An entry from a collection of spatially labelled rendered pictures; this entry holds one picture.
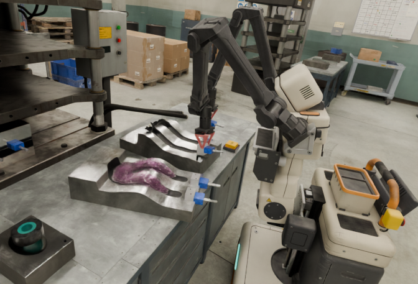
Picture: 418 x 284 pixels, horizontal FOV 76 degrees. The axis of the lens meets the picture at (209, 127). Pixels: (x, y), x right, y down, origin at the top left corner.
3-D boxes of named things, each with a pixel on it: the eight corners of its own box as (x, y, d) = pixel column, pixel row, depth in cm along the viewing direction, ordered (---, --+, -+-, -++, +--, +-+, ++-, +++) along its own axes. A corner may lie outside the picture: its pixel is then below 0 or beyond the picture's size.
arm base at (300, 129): (310, 135, 92) (306, 122, 103) (295, 118, 91) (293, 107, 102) (290, 149, 96) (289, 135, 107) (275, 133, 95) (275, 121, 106)
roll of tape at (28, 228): (13, 230, 84) (12, 222, 82) (43, 223, 88) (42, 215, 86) (11, 250, 78) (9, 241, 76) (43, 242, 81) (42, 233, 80)
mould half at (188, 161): (219, 156, 154) (222, 135, 148) (198, 178, 132) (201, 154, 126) (148, 132, 172) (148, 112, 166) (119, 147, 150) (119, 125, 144)
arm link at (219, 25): (204, 19, 81) (222, 4, 86) (183, 35, 92) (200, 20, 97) (278, 128, 96) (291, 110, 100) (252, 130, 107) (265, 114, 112)
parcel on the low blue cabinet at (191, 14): (200, 20, 824) (201, 10, 812) (194, 20, 798) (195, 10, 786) (190, 18, 843) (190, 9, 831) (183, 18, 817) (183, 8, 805)
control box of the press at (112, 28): (132, 193, 236) (130, 13, 176) (106, 214, 211) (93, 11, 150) (112, 184, 244) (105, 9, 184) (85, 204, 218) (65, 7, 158)
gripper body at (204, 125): (194, 132, 129) (194, 117, 127) (203, 128, 138) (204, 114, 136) (206, 134, 126) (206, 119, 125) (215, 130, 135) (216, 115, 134)
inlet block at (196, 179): (219, 187, 122) (221, 178, 120) (218, 194, 118) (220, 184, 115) (191, 182, 123) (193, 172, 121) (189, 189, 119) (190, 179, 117)
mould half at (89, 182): (202, 183, 128) (204, 164, 124) (190, 222, 105) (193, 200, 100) (102, 165, 133) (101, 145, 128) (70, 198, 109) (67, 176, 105)
